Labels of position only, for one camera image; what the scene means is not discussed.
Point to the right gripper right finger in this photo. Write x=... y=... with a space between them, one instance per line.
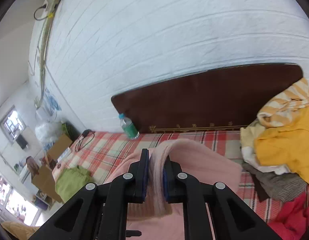
x=211 y=211

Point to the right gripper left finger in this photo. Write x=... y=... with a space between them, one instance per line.
x=100 y=211

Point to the pink knit sweater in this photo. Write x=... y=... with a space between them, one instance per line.
x=155 y=218

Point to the green knit sweater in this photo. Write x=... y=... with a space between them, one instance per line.
x=71 y=180

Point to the plaid red bed sheet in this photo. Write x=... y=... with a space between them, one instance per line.
x=101 y=156

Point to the cardboard box on floor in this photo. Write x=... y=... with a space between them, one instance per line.
x=44 y=180

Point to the green label water bottle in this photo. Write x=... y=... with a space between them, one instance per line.
x=128 y=126

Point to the white cream garment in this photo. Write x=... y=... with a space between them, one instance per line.
x=247 y=136

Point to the white plastic bag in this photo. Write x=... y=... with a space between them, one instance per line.
x=47 y=132

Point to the grey striped garment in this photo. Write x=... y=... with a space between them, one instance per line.
x=285 y=187

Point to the dark brown wooden headboard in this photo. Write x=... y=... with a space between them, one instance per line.
x=217 y=99

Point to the red garment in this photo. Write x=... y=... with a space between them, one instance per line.
x=292 y=220

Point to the yellow garment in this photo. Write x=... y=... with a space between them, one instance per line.
x=287 y=145

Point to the orange white striped garment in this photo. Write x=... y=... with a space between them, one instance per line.
x=283 y=108

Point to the black charger with cable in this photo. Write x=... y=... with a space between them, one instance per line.
x=86 y=138

